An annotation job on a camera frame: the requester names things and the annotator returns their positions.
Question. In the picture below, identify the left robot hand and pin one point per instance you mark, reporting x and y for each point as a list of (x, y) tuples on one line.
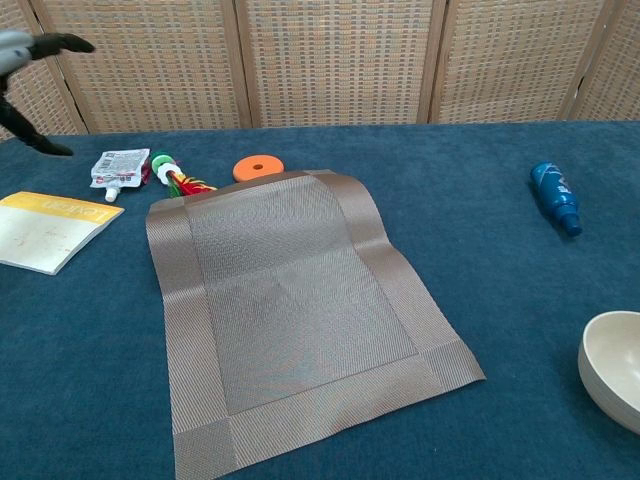
[(12, 50)]

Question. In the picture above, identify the brown woven placemat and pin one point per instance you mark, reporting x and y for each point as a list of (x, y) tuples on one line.
[(300, 300)]

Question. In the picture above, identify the cream bowl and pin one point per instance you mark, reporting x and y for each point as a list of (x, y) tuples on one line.
[(615, 360)]

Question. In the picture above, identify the white spout pouch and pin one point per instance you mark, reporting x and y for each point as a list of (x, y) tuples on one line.
[(120, 167)]

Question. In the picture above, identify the yellow and white book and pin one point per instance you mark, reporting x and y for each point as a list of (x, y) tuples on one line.
[(45, 230)]

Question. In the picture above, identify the colourful feather shuttlecock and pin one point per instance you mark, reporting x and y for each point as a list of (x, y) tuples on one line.
[(164, 167)]

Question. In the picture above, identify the orange disc with hole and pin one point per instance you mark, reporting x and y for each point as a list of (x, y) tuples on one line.
[(250, 170)]

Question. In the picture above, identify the woven folding screen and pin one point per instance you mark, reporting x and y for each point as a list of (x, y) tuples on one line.
[(340, 60)]

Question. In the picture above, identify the blue carpet table cover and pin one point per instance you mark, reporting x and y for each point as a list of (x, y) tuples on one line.
[(500, 300)]

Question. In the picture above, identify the blue spray bottle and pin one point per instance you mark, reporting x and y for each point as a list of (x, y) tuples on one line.
[(552, 192)]

